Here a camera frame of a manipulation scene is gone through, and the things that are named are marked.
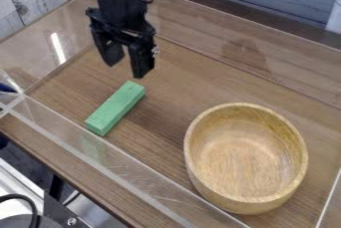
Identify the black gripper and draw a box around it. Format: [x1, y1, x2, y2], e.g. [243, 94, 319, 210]
[85, 0, 158, 79]

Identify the green rectangular block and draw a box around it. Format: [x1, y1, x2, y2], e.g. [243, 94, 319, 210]
[85, 81, 146, 136]

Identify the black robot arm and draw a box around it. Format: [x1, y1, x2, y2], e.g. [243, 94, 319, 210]
[85, 0, 158, 79]

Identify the brown wooden bowl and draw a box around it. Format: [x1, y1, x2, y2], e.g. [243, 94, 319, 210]
[183, 103, 309, 215]

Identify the clear acrylic front wall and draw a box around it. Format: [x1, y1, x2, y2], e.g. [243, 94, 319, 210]
[0, 69, 250, 228]

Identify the black metal bracket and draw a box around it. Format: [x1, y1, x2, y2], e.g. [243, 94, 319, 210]
[40, 193, 91, 228]

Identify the black cable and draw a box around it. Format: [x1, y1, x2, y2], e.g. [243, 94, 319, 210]
[0, 193, 41, 228]

